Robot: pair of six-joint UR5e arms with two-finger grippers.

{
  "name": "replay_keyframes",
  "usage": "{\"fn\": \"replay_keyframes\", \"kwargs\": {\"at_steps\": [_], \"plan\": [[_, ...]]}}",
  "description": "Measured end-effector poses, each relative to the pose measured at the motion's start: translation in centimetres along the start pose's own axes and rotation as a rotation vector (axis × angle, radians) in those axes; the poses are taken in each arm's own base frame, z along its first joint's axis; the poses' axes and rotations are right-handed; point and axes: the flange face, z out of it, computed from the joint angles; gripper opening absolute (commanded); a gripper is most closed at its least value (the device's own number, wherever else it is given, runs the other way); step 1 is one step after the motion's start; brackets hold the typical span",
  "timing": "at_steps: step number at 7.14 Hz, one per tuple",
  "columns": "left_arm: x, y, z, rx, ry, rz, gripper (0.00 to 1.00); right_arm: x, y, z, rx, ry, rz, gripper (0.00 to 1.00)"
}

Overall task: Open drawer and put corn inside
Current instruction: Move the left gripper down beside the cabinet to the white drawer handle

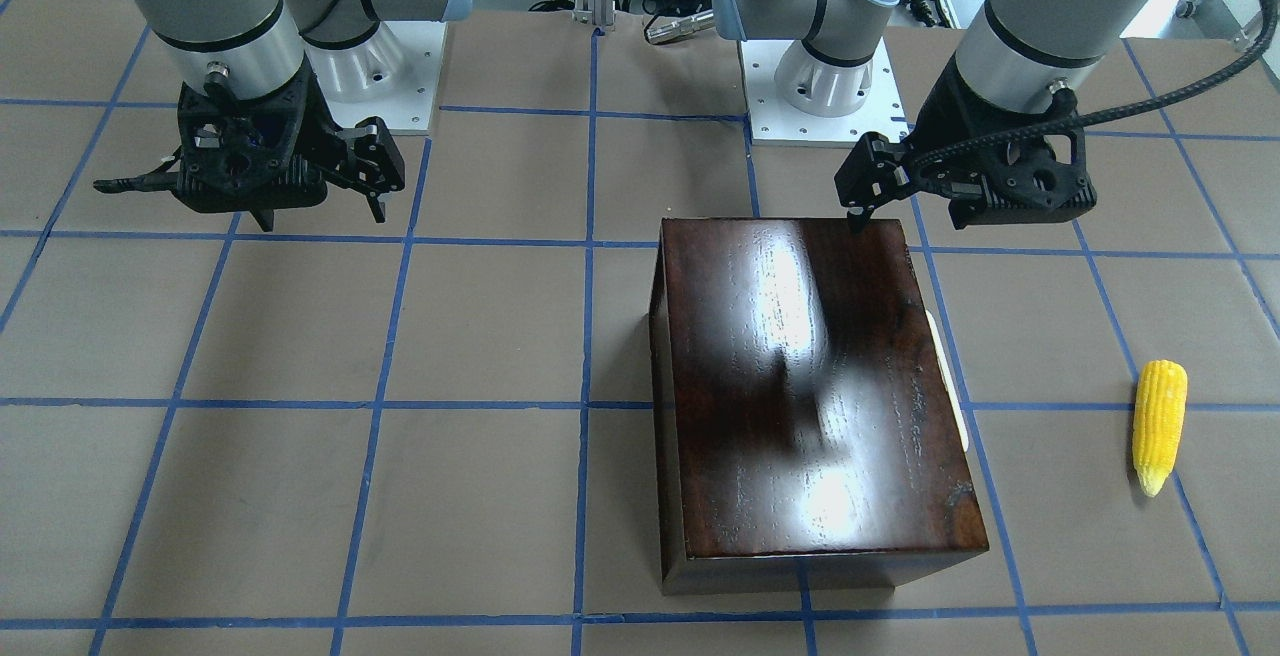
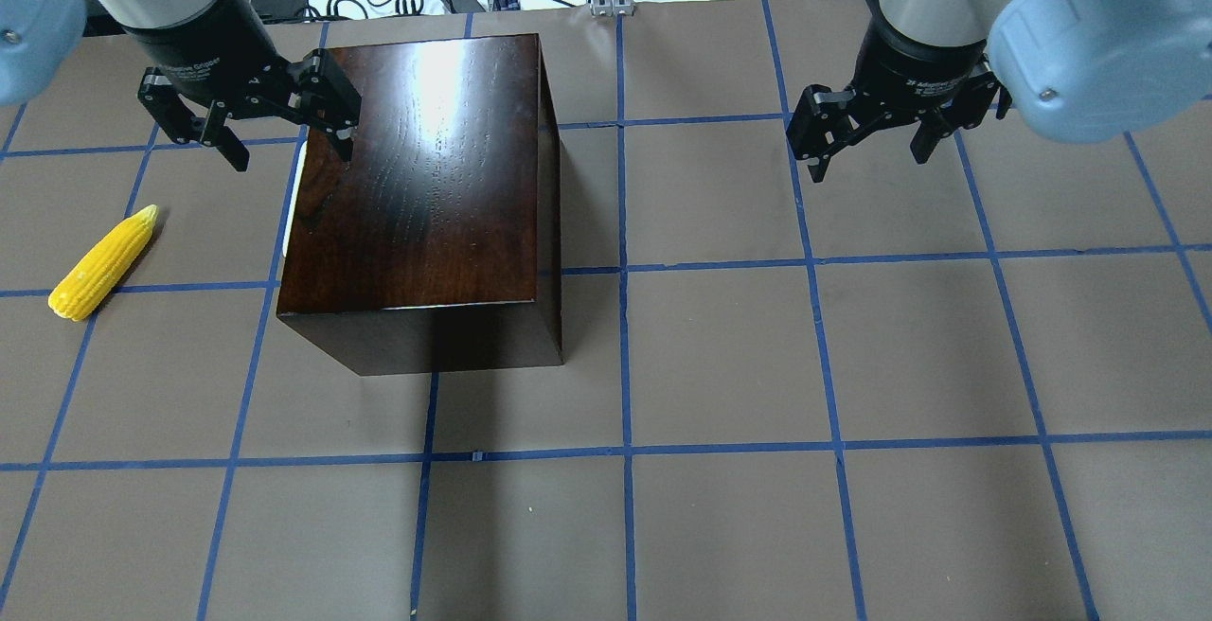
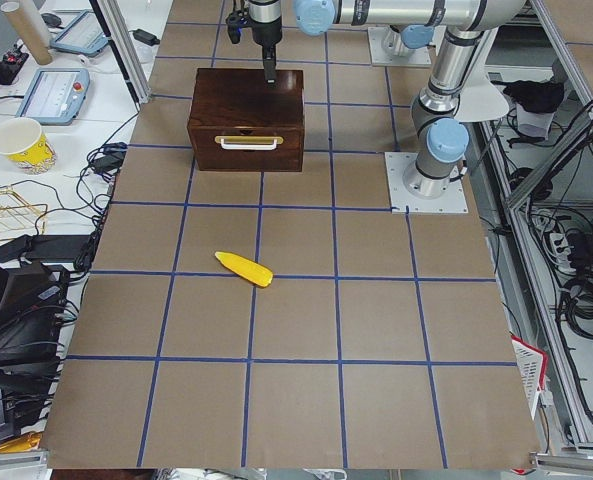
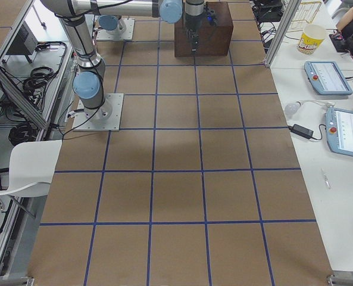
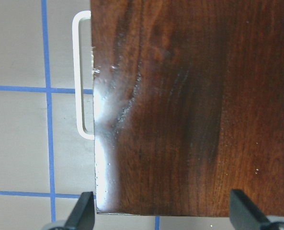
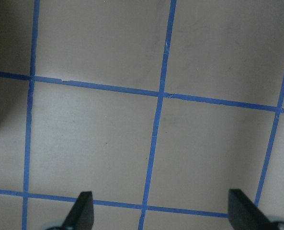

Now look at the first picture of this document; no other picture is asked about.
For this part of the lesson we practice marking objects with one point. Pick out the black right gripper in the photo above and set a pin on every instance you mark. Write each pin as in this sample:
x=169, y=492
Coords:
x=322, y=124

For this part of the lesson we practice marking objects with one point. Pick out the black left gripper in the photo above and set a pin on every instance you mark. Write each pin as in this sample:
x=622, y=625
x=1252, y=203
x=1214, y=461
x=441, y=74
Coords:
x=938, y=114

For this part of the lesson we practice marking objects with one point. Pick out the wooden drawer with white handle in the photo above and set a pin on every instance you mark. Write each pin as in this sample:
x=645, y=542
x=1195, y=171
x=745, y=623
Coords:
x=941, y=352

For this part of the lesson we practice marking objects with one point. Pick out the yellow corn cob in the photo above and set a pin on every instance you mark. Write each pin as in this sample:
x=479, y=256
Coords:
x=1157, y=424

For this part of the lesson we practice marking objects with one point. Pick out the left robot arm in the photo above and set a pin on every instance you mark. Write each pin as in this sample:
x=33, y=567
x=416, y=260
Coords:
x=996, y=135

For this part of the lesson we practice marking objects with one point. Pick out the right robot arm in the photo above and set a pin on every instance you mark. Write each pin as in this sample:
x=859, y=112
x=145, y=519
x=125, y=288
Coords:
x=256, y=131

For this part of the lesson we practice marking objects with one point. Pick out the dark wooden drawer cabinet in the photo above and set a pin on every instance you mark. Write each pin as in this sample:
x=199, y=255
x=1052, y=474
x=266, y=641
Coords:
x=803, y=426

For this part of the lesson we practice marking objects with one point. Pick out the silver flashlight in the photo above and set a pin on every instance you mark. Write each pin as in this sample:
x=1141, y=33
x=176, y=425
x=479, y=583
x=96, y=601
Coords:
x=680, y=28

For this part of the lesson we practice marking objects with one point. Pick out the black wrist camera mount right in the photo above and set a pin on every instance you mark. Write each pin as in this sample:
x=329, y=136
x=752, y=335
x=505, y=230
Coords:
x=235, y=161

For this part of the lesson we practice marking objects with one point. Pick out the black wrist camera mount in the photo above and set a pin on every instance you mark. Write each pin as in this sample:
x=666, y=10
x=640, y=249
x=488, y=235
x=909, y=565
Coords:
x=1023, y=181
x=235, y=161

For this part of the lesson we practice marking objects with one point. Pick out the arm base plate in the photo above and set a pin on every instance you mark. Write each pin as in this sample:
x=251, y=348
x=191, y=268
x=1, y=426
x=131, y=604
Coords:
x=394, y=76
x=820, y=96

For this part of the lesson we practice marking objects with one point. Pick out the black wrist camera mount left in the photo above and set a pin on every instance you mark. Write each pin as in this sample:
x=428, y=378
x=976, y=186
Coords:
x=1023, y=181

